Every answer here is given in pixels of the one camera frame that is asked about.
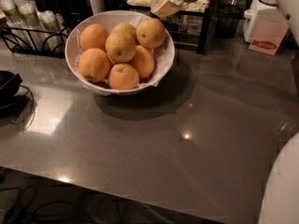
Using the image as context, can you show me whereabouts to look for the yellowish orange back centre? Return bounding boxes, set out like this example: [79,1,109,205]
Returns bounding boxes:
[113,22,138,43]

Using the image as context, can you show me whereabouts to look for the black device at left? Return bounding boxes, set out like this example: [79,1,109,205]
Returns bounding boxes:
[0,70,33,110]

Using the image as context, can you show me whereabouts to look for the black mesh basket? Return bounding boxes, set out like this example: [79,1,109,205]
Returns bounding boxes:
[214,5,243,38]

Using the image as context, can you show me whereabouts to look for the black cables under table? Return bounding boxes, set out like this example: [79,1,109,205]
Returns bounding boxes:
[0,184,132,224]

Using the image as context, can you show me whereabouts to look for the white card red logo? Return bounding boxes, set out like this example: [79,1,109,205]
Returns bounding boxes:
[249,21,289,55]

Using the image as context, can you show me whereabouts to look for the black condiment shelf rack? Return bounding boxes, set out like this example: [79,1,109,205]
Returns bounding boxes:
[127,0,214,53]

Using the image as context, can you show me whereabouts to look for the white appliance with bowls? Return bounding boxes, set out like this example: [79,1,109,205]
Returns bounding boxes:
[243,0,279,43]

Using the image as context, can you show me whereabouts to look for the black wire cup rack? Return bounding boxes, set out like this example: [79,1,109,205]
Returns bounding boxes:
[0,13,78,58]

